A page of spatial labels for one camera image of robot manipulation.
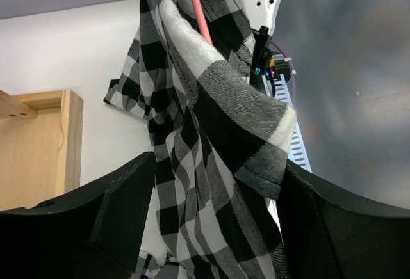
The wooden clothes rack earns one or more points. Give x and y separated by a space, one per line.
41 139

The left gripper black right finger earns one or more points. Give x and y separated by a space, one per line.
330 232

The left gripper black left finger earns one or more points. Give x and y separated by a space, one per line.
94 231

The black white checkered shirt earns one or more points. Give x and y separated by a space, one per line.
221 146

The pink wire hanger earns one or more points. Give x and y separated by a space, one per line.
201 20

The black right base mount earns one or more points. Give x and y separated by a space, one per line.
260 59

